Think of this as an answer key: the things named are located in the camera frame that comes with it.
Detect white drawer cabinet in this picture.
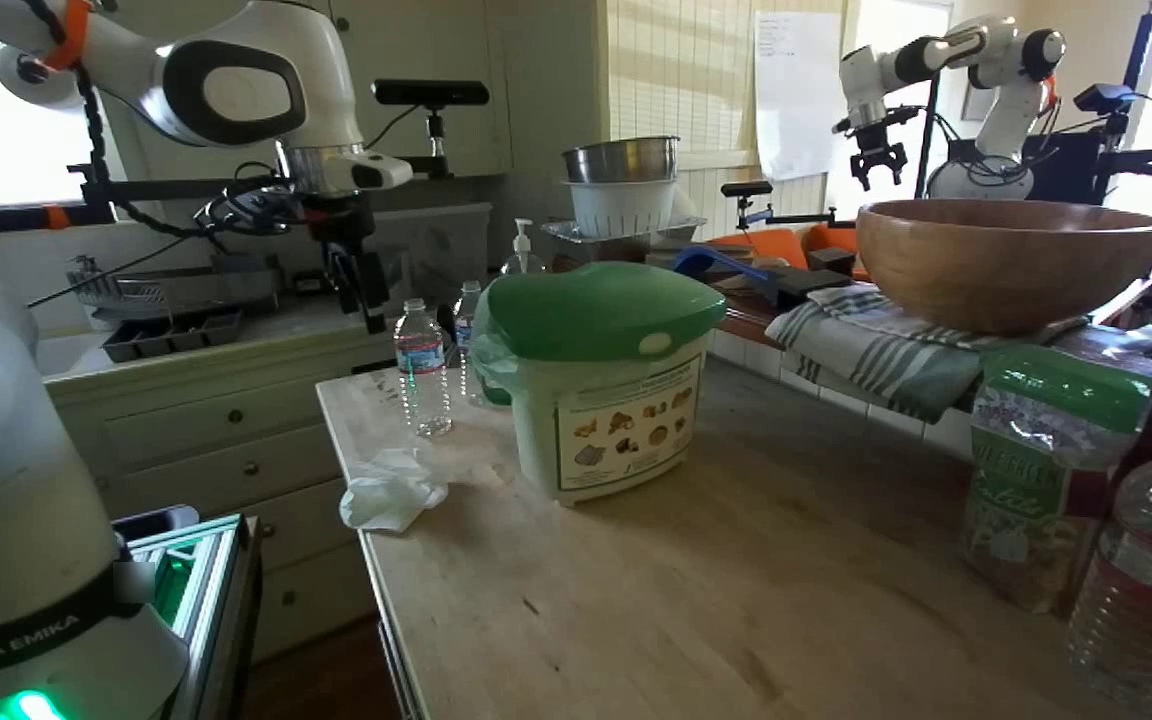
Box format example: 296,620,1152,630
50,329,393,659

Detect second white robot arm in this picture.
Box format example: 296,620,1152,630
839,15,1064,200

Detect metal mixing bowl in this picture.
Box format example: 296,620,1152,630
564,136,675,185

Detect white bin with green lid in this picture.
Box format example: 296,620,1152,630
474,261,730,503

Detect large wooden bowl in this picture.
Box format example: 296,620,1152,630
856,200,1152,336

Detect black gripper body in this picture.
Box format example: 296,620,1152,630
304,197,388,336

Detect striped white green towel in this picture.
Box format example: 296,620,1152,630
765,283,984,423

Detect black camera on stand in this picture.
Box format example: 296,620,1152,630
374,81,487,181

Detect clear water bottle on table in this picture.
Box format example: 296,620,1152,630
393,301,454,441

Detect crumpled white tissue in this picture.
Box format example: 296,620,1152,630
341,449,449,534

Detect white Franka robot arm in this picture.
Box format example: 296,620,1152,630
0,0,411,720

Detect hand sanitizer pump bottle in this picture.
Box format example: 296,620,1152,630
500,216,544,277

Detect white plastic tub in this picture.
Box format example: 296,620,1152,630
572,181,675,240

